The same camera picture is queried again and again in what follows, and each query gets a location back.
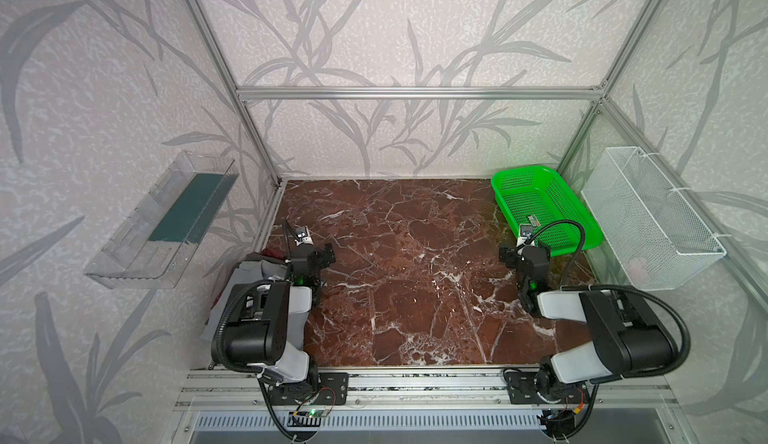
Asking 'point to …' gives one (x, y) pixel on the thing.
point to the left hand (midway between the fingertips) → (315, 234)
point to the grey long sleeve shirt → (246, 271)
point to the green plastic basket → (537, 197)
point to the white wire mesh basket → (655, 238)
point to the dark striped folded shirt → (259, 257)
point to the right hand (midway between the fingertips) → (523, 233)
